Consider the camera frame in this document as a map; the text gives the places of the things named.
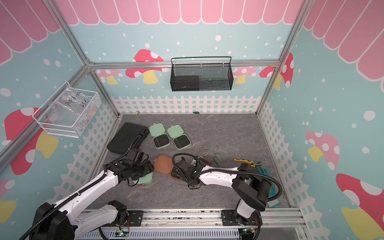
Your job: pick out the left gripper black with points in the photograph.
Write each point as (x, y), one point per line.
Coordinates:
(148, 168)

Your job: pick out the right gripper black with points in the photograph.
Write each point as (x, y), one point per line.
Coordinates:
(180, 177)

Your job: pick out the green clipper case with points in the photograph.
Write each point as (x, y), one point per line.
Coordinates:
(179, 138)
(160, 137)
(146, 180)

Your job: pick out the brown clipper case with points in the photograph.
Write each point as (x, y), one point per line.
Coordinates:
(164, 165)

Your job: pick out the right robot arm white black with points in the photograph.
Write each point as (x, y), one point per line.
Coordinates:
(254, 188)

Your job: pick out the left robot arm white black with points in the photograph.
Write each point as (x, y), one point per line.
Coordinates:
(64, 219)

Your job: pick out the green nail tool bottom right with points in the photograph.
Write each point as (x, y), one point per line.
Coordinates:
(218, 159)

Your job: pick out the black plastic tool case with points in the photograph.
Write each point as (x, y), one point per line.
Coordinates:
(128, 136)

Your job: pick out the black box in basket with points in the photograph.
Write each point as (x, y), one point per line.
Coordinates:
(185, 83)

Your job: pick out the yellow handled pliers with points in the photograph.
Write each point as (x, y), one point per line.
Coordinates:
(251, 163)

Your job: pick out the clear acrylic wall bin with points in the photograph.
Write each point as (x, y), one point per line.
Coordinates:
(68, 113)

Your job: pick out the black wire mesh basket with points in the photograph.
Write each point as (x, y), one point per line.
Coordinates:
(215, 73)

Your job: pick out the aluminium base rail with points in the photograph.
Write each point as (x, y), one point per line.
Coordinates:
(211, 218)

